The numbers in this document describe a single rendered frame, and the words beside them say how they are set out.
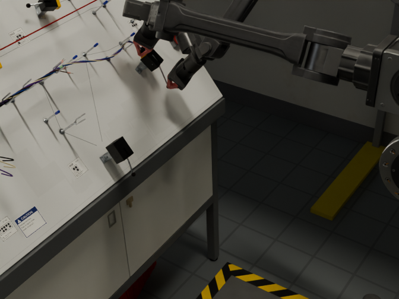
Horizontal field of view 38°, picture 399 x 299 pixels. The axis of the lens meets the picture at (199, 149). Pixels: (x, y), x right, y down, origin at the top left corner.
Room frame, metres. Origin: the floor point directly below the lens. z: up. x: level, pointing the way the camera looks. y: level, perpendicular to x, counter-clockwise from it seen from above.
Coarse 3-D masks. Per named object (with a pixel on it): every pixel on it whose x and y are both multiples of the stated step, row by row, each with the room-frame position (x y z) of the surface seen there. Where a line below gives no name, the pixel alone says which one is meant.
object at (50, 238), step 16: (208, 112) 1.84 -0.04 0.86; (224, 112) 1.93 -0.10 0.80; (192, 128) 1.76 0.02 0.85; (176, 144) 1.68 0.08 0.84; (144, 160) 1.55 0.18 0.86; (160, 160) 1.60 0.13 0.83; (128, 176) 1.47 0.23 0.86; (144, 176) 1.53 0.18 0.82; (112, 192) 1.40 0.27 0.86; (128, 192) 1.46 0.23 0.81; (96, 208) 1.34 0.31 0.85; (64, 224) 1.25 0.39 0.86; (80, 224) 1.28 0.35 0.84; (48, 240) 1.19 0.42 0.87; (64, 240) 1.23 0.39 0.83; (32, 256) 1.14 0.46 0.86; (48, 256) 1.18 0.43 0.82; (16, 272) 1.09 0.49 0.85; (32, 272) 1.13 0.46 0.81; (0, 288) 1.04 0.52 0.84; (16, 288) 1.08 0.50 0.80
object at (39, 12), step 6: (42, 0) 1.69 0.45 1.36; (48, 0) 1.70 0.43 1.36; (54, 0) 1.71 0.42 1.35; (30, 6) 1.67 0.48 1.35; (36, 6) 1.74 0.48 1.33; (42, 6) 1.69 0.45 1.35; (48, 6) 1.68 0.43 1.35; (54, 6) 1.70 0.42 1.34; (42, 12) 1.72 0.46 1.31; (42, 18) 1.72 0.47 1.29
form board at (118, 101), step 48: (0, 0) 1.68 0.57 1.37; (144, 0) 2.04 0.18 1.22; (0, 48) 1.56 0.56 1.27; (48, 48) 1.65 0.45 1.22; (96, 48) 1.76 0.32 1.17; (0, 96) 1.45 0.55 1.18; (48, 96) 1.53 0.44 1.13; (96, 96) 1.62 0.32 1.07; (144, 96) 1.73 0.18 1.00; (192, 96) 1.85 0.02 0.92; (0, 144) 1.34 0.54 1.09; (48, 144) 1.41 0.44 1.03; (96, 144) 1.50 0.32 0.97; (144, 144) 1.59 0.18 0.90; (0, 192) 1.23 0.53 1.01; (48, 192) 1.30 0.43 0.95; (96, 192) 1.37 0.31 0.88; (0, 240) 1.13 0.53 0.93
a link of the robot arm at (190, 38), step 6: (180, 36) 1.73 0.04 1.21; (186, 36) 1.73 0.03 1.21; (192, 36) 1.72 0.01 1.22; (198, 36) 1.74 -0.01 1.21; (180, 42) 1.72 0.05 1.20; (186, 42) 1.71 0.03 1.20; (192, 42) 1.71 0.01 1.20; (198, 42) 1.70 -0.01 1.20; (204, 42) 1.65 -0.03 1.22; (180, 48) 1.72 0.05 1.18; (186, 48) 1.70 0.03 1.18; (198, 48) 1.66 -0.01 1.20; (204, 48) 1.64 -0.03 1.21; (210, 48) 1.64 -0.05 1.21; (198, 54) 1.65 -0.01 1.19; (204, 54) 1.64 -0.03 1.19; (210, 60) 1.69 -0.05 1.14
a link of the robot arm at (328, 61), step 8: (312, 48) 1.08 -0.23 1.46; (320, 48) 1.06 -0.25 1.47; (328, 48) 1.05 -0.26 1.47; (336, 48) 1.04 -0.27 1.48; (312, 56) 1.06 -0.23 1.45; (320, 56) 1.05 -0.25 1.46; (328, 56) 1.04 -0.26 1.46; (336, 56) 1.03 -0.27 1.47; (312, 64) 1.05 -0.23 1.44; (320, 64) 1.04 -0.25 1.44; (328, 64) 1.03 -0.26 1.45; (336, 64) 1.02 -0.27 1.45; (328, 72) 1.02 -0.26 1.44; (336, 72) 1.01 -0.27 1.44
